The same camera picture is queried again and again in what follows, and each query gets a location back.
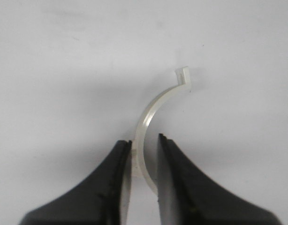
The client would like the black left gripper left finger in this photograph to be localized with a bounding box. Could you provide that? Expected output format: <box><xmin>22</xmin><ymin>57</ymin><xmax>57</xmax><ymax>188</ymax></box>
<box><xmin>20</xmin><ymin>141</ymin><xmax>132</xmax><ymax>225</ymax></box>

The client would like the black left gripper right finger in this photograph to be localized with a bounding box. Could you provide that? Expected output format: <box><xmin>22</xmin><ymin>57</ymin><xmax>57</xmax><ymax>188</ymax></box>
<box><xmin>158</xmin><ymin>134</ymin><xmax>281</xmax><ymax>225</ymax></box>

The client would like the white half pipe clamp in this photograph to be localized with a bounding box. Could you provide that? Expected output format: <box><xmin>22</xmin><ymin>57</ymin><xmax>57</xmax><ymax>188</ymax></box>
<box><xmin>132</xmin><ymin>66</ymin><xmax>192</xmax><ymax>195</ymax></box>

